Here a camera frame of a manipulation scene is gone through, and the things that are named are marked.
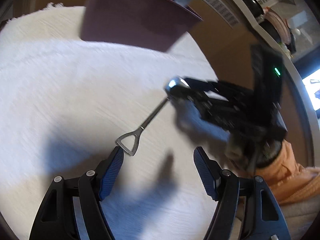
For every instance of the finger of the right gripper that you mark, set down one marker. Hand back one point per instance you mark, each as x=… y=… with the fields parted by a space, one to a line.
x=199 y=85
x=188 y=94

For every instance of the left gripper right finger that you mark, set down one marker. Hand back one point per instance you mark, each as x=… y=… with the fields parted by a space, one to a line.
x=209 y=172

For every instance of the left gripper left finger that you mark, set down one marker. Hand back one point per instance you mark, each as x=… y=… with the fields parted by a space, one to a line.
x=108 y=171

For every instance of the small shovel-shaped metal spoon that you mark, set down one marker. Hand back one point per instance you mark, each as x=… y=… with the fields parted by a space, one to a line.
x=174 y=82

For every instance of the orange sleeve forearm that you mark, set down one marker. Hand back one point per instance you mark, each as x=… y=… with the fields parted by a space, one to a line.
x=289 y=181

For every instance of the white kitchen countertop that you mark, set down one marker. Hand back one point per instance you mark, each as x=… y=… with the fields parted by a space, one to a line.
x=275 y=42

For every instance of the white textured table cloth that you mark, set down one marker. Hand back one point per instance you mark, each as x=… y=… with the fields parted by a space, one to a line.
x=65 y=101

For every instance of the black pot on counter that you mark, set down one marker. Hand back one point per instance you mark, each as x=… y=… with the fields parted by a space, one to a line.
x=254 y=7

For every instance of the dark purple utensil holder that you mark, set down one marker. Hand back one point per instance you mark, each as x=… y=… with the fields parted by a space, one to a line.
x=150 y=24

